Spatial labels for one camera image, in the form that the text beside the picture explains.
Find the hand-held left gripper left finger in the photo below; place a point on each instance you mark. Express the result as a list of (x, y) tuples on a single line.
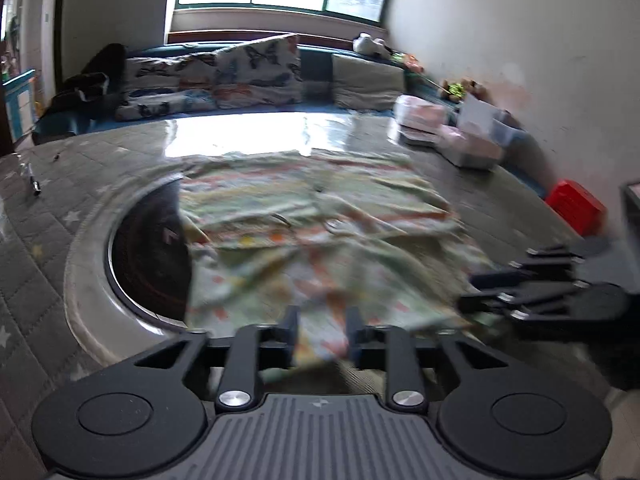
[(290, 330)]

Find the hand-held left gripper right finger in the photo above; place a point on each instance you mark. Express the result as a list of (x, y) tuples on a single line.
[(356, 331)]

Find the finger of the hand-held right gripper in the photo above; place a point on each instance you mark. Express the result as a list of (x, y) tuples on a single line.
[(480, 304), (495, 280)]

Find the pastel printed green garment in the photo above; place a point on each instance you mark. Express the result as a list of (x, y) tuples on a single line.
[(320, 240)]

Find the dark grey stand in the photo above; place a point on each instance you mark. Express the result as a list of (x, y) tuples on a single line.
[(631, 210)]

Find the red plastic box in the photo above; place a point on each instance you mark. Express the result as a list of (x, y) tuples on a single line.
[(575, 205)]

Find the round metal-rimmed table hotplate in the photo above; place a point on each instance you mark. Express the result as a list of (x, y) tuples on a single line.
[(145, 260)]

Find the white paper sheet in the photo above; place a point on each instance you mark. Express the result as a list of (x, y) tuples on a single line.
[(475, 114)]

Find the brown and green plush toy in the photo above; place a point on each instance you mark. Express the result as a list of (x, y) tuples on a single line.
[(462, 91)]

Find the orange and green plush toy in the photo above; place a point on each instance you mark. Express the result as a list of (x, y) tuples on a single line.
[(409, 62)]

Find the plain white pillow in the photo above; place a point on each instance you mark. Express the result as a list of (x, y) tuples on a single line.
[(367, 82)]

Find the blue sofa bench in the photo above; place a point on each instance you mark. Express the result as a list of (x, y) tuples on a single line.
[(315, 72)]

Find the grey quilted star table cover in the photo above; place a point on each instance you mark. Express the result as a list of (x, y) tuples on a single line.
[(40, 260)]

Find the butterfly print pillow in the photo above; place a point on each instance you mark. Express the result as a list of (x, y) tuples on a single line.
[(255, 70), (165, 85)]

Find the white and black plush toy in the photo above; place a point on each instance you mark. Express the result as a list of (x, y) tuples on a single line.
[(370, 44)]

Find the black and white pen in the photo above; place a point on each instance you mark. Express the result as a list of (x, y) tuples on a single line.
[(34, 182)]

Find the black clothing pile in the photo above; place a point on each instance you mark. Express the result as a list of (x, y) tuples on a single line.
[(85, 87)]

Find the black backpack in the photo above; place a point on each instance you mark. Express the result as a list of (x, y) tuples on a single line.
[(110, 65)]

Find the blue and white cabinet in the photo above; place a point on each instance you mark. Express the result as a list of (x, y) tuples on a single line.
[(20, 105)]

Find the dark wooden door frame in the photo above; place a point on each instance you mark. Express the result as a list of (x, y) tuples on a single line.
[(61, 20)]

